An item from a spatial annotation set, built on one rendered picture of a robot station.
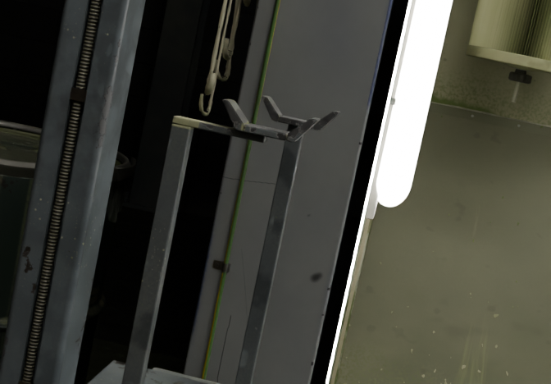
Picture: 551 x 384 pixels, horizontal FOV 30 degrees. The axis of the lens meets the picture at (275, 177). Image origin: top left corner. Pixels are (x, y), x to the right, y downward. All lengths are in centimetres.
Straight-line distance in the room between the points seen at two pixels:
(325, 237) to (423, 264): 163
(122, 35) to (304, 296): 61
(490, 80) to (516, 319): 76
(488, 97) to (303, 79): 191
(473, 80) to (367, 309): 81
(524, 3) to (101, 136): 210
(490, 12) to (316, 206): 165
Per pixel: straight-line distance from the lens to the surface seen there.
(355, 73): 140
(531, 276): 308
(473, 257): 307
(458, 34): 328
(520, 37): 294
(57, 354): 99
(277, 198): 104
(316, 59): 140
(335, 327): 145
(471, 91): 328
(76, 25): 95
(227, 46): 148
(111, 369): 114
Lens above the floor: 116
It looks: 7 degrees down
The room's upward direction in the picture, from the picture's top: 12 degrees clockwise
